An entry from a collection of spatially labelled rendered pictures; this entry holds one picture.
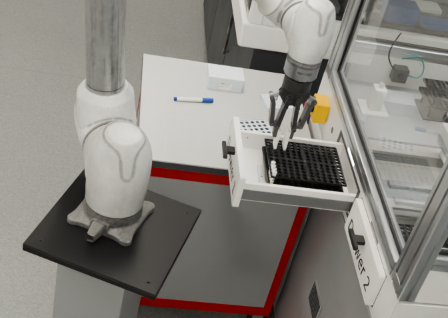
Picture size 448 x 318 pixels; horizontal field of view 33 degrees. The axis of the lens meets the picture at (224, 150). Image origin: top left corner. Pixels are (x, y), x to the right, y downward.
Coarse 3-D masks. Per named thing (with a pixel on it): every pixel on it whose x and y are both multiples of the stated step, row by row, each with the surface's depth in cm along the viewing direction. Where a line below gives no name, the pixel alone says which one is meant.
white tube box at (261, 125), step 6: (240, 120) 245; (246, 120) 246; (252, 120) 247; (258, 120) 248; (264, 120) 248; (240, 126) 243; (246, 126) 243; (252, 126) 244; (258, 126) 245; (264, 126) 247; (264, 132) 243; (270, 132) 244
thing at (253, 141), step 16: (256, 144) 226; (320, 144) 227; (336, 144) 228; (256, 160) 223; (256, 176) 217; (352, 176) 218; (256, 192) 206; (272, 192) 206; (288, 192) 207; (304, 192) 207; (320, 192) 207; (336, 192) 209; (352, 192) 216; (320, 208) 211; (336, 208) 211
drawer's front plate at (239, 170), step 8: (232, 120) 223; (232, 128) 221; (232, 136) 220; (240, 136) 215; (232, 144) 218; (240, 144) 212; (240, 152) 209; (232, 160) 215; (240, 160) 206; (240, 168) 203; (240, 176) 200; (232, 184) 210; (240, 184) 201; (240, 192) 203; (232, 200) 207; (240, 200) 205
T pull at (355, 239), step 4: (348, 232) 195; (352, 232) 194; (352, 236) 192; (356, 236) 193; (360, 236) 193; (352, 240) 191; (356, 240) 191; (360, 240) 192; (364, 240) 192; (352, 244) 191; (356, 244) 190; (360, 244) 192; (364, 244) 192; (356, 248) 189
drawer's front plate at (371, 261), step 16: (352, 208) 205; (352, 224) 203; (368, 224) 195; (368, 240) 190; (352, 256) 200; (368, 256) 189; (368, 272) 187; (384, 272) 182; (368, 288) 186; (368, 304) 186
